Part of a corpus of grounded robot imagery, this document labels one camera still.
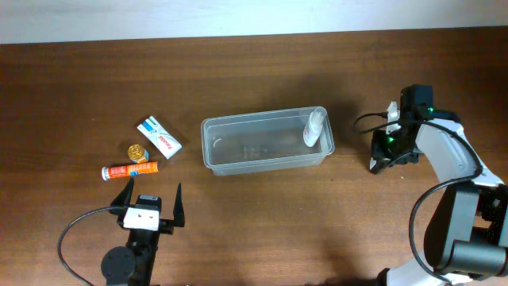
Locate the white spray bottle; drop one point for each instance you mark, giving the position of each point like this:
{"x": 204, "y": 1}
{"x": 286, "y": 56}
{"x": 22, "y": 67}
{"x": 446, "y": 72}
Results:
{"x": 314, "y": 126}

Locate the white Panadol medicine box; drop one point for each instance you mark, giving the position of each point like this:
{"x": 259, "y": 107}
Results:
{"x": 159, "y": 137}

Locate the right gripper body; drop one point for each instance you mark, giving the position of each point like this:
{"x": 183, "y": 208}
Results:
{"x": 393, "y": 146}

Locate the small gold-lid jar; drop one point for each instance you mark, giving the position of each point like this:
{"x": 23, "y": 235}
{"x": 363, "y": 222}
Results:
{"x": 138, "y": 154}

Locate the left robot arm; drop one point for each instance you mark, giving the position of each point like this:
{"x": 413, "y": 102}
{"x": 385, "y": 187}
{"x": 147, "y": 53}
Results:
{"x": 132, "y": 264}

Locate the clear plastic container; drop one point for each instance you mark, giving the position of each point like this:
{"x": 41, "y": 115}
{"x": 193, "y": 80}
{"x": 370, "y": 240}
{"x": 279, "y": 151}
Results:
{"x": 264, "y": 141}

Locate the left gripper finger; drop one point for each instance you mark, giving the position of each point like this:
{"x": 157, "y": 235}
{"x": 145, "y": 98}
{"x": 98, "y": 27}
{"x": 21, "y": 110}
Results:
{"x": 178, "y": 210}
{"x": 124, "y": 197}

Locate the orange tablet tube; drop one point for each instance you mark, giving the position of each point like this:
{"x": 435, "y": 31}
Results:
{"x": 109, "y": 173}

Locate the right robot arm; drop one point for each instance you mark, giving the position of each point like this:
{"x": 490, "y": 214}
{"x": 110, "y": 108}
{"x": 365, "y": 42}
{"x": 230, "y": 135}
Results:
{"x": 458, "y": 228}

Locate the black bottle white cap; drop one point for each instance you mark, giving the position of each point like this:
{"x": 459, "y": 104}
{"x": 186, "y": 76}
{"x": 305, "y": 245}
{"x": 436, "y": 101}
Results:
{"x": 377, "y": 166}

